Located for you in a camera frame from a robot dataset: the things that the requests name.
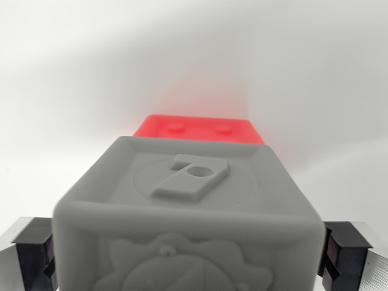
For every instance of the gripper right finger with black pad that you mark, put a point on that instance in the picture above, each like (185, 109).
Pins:
(351, 257)

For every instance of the grey embossed lion cube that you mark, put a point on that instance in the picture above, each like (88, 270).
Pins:
(188, 218)

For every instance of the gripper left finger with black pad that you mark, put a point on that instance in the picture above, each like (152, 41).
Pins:
(27, 257)

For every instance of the red embossed cube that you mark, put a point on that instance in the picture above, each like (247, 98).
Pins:
(200, 128)

